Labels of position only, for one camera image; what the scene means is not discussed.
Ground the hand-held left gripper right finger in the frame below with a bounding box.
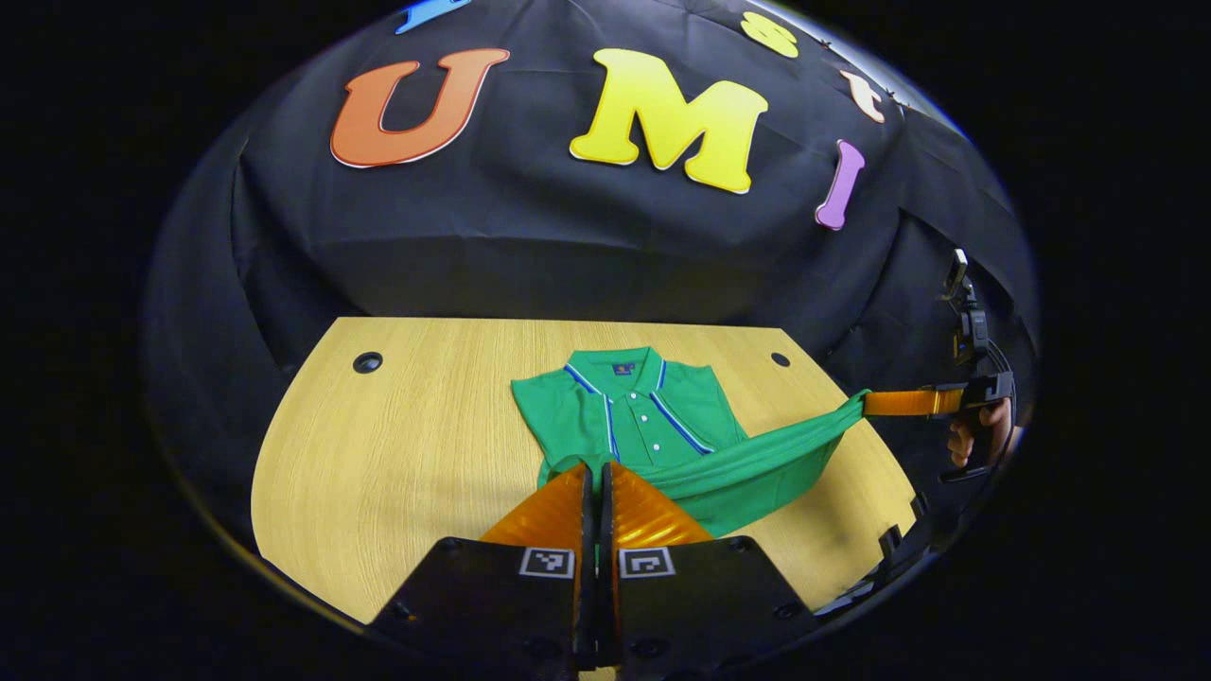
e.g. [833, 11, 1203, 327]
[598, 460, 820, 674]

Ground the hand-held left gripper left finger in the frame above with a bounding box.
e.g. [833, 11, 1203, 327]
[367, 462, 599, 677]

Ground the green T-shirt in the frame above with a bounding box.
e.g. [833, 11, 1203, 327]
[511, 346, 869, 538]

